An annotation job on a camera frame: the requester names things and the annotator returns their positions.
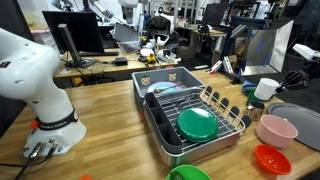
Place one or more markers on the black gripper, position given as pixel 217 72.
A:
pixel 311 71

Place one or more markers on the white mug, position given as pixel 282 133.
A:
pixel 266 88

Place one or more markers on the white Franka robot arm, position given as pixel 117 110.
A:
pixel 30 76

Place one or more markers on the small metal jug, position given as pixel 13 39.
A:
pixel 256 111

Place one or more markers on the large pink mug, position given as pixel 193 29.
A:
pixel 276 131

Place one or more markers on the silver reflective panel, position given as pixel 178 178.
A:
pixel 270 46

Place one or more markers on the round metal tray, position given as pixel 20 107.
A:
pixel 300 123

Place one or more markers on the green plastic cup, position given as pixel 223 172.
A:
pixel 251 99

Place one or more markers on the red colander bowl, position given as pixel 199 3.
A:
pixel 272 160

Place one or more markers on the black background monitor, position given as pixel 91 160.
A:
pixel 215 14

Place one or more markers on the green plate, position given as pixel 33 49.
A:
pixel 197 125

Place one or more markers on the red utensil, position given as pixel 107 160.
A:
pixel 168 88

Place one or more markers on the white VR headset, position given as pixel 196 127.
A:
pixel 166 55

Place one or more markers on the pale blue plate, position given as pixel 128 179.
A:
pixel 163 87

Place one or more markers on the grey plastic bin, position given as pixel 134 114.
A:
pixel 160 74

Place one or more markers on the green plastic bowl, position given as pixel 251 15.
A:
pixel 190 173

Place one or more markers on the yellow toy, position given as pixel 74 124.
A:
pixel 151 59

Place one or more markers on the white bowl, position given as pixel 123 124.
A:
pixel 146 51

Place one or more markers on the black power brick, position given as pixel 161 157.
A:
pixel 121 61

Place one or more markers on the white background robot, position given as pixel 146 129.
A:
pixel 128 10

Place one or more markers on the wooden desk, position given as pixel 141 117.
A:
pixel 100 68

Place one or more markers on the black keyboard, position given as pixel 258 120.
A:
pixel 100 53

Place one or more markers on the black monitor with stand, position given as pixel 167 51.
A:
pixel 83 30

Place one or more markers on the small orange item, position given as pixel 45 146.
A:
pixel 86 177

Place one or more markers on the black camera stand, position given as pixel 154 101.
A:
pixel 233 40

